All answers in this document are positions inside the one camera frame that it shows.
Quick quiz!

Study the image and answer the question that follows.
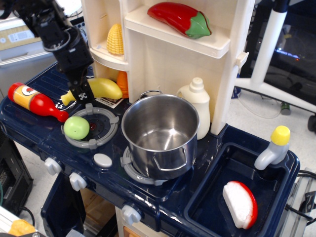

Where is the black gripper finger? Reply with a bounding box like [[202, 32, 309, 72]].
[[68, 82, 85, 103], [80, 79, 94, 100]]

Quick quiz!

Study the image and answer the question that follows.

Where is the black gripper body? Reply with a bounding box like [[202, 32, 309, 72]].
[[53, 27, 93, 84]]

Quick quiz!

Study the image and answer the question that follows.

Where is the yellow toy banana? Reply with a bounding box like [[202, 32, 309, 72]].
[[61, 78, 122, 106]]

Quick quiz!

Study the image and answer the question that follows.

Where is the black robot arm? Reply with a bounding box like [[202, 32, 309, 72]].
[[0, 0, 94, 104]]

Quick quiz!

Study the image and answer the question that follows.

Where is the stainless steel pot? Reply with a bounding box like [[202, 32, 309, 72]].
[[121, 90, 199, 180]]

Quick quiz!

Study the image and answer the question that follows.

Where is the green toy apple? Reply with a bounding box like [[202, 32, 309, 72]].
[[63, 116, 90, 140]]

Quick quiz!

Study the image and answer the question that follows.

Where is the orange toy carrot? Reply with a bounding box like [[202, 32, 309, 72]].
[[117, 71, 129, 99]]

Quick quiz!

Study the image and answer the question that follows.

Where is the yellow toy corn cob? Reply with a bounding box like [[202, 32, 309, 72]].
[[107, 24, 124, 55]]

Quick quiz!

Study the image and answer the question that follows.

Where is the grey appliance with panel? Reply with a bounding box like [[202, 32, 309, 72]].
[[0, 13, 55, 99]]

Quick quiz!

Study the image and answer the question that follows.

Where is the cream toy kitchen shelf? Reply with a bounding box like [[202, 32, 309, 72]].
[[81, 0, 254, 135]]

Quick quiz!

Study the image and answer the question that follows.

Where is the red toy ketchup bottle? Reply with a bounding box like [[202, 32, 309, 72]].
[[7, 82, 69, 122]]

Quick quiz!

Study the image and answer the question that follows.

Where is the grey round button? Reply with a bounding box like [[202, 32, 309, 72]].
[[93, 153, 113, 168]]

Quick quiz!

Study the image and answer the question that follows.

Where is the grey left stove knob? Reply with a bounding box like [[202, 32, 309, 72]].
[[44, 158, 62, 176]]

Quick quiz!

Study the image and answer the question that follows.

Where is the grey stove knob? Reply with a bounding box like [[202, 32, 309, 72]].
[[69, 172, 87, 192], [121, 205, 142, 225], [44, 158, 62, 176]]

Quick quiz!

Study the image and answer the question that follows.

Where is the navy toy kitchen counter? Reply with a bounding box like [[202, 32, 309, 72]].
[[0, 61, 301, 237]]

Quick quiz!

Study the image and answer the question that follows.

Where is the grey middle stove knob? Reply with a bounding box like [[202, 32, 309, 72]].
[[69, 172, 87, 192]]

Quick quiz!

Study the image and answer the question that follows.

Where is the black computer case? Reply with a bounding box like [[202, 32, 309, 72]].
[[0, 132, 33, 215]]

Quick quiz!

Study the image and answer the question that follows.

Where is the cream toy detergent bottle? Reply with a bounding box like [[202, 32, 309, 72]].
[[177, 77, 211, 140]]

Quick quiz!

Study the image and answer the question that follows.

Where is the red toy chili pepper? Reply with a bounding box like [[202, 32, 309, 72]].
[[147, 2, 212, 39]]

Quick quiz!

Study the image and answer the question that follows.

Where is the grey right stove knob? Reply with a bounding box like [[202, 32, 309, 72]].
[[121, 205, 142, 225]]

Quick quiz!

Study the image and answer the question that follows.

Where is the navy toy sink basin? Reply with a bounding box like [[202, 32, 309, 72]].
[[184, 143, 300, 237]]

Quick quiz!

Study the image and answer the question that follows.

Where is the red white toy sushi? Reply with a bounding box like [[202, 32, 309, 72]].
[[222, 181, 258, 230]]

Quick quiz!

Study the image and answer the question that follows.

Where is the grey yellow toy faucet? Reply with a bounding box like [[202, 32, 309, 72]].
[[254, 125, 291, 170]]

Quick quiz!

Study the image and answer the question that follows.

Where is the grey left burner ring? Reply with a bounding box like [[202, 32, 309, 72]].
[[61, 103, 120, 150]]

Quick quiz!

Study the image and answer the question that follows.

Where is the grey burner ring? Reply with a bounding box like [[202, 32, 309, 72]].
[[120, 146, 168, 186], [61, 103, 120, 150]]

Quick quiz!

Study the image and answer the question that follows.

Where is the grey right burner ring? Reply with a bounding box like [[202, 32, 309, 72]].
[[120, 146, 168, 186]]

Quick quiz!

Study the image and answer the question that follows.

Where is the white stand frame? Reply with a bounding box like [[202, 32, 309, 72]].
[[235, 0, 316, 113]]

